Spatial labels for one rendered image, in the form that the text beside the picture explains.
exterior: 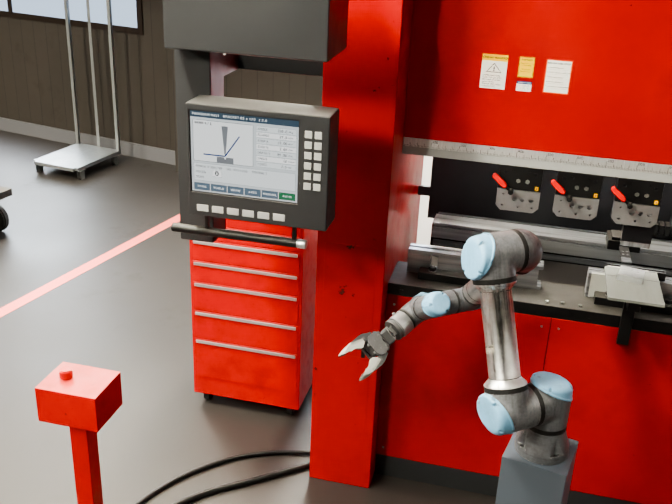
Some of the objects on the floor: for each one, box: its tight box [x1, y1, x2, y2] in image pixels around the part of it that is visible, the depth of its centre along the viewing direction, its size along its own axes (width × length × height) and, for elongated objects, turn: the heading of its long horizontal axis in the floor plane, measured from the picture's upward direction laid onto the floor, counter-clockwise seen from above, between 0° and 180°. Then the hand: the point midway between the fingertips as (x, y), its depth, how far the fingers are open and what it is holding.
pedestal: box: [35, 362, 123, 504], centre depth 270 cm, size 20×25×83 cm
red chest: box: [189, 219, 318, 415], centre depth 381 cm, size 50×51×100 cm
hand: (351, 366), depth 249 cm, fingers open, 8 cm apart
